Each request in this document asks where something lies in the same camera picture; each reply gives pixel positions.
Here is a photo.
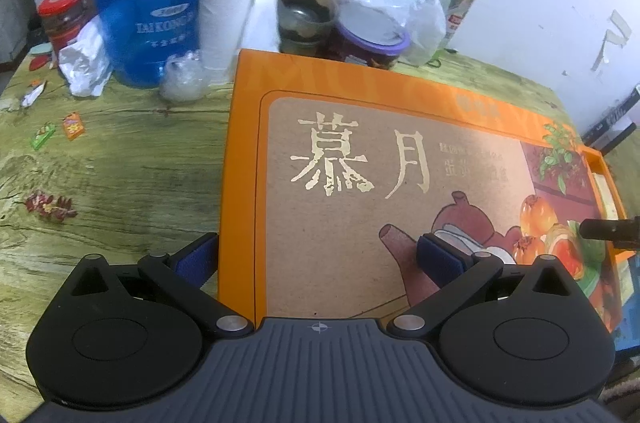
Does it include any orange cardboard tray box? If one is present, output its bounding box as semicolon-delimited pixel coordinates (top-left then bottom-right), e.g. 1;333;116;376
580;146;639;264

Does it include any purple lidded porridge can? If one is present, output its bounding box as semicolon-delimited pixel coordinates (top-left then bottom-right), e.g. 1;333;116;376
326;1;410;70

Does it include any orange candy pack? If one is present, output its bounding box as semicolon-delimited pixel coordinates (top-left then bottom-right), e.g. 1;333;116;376
62;112;86;141

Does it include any crumpled white plastic bag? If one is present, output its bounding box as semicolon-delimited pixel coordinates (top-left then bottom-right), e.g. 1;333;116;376
58;16;113;98

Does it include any black leaning strip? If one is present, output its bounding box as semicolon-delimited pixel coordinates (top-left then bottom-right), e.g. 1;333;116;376
582;85;640;146

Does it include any orange mooncake gift box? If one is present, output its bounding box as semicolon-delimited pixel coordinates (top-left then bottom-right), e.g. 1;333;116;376
218;50;622;328

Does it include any red lidded sauce jar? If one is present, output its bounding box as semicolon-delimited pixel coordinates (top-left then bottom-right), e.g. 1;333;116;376
37;0;96;56

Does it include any Tsingtao beer can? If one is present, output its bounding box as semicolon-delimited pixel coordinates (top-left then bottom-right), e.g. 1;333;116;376
434;0;480;52

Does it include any white candy wrapper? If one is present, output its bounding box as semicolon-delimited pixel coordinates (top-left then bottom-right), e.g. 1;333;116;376
21;80;47;109

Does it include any green candy pack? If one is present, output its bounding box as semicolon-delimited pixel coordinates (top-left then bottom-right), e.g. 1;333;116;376
30;123;56;151

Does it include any dark glass jar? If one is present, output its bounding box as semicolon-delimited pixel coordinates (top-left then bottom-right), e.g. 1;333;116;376
278;0;337;57

